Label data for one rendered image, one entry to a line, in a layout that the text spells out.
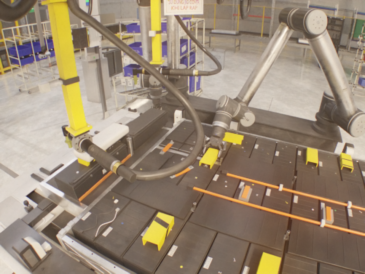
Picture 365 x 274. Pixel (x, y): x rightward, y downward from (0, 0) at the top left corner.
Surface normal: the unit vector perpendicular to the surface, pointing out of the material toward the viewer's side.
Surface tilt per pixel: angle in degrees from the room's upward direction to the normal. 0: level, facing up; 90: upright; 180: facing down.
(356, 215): 0
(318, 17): 90
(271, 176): 0
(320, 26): 90
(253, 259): 0
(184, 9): 90
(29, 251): 90
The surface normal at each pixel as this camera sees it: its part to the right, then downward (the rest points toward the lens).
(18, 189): 0.00, -0.86
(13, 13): 0.85, 0.47
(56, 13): 0.77, 0.33
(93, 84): -0.43, 0.46
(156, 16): -0.15, 0.50
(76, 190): 0.90, 0.22
